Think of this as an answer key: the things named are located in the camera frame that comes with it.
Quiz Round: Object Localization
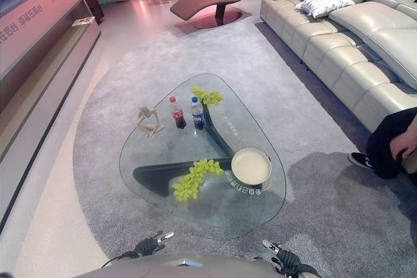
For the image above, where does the large green grape bunch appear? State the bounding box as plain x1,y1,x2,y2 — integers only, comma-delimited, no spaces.
172,158,225,202

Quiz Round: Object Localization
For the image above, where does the white patterned pillow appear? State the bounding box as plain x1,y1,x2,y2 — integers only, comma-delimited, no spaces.
295,0,356,19

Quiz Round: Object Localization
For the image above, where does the beige leather sofa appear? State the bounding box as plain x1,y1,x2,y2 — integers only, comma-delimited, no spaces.
259,0,417,133

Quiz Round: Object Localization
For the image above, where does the long tv cabinet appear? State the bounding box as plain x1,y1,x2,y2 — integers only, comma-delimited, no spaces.
0,0,102,227

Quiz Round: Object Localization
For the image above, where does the person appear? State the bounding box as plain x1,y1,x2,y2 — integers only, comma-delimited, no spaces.
347,106,417,180

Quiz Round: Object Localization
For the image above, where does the blue cap cola bottle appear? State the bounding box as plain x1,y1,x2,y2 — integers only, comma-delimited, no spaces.
190,96,206,131

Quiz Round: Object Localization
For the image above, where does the black table base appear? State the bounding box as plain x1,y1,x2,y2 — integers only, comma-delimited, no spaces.
132,102,236,198

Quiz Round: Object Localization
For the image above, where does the cream round plate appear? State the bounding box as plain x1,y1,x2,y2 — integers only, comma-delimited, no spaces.
231,148,273,184

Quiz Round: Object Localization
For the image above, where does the person's hand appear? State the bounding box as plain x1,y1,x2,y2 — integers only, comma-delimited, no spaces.
390,126,417,162

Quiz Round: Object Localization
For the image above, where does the glass coffee table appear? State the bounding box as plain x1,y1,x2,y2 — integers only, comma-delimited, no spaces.
118,73,287,230

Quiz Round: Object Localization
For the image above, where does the silver robot torso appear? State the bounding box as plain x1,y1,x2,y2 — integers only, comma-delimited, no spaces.
73,253,287,278

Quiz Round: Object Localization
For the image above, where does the small green grape bunch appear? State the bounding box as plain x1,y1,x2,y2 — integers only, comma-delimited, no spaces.
190,85,225,107

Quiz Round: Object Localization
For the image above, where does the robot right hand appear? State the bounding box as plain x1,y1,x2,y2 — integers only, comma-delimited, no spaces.
262,239,304,273

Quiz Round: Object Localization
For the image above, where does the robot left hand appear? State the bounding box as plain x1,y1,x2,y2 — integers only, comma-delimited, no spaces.
134,230,175,257

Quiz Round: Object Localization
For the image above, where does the red cap cola bottle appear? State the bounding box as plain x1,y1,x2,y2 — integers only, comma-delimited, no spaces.
168,96,188,130

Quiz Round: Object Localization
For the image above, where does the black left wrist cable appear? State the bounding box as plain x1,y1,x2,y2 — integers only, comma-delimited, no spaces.
100,251,139,269

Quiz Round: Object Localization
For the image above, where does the grey carpet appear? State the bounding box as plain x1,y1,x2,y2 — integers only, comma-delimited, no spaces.
72,14,417,278

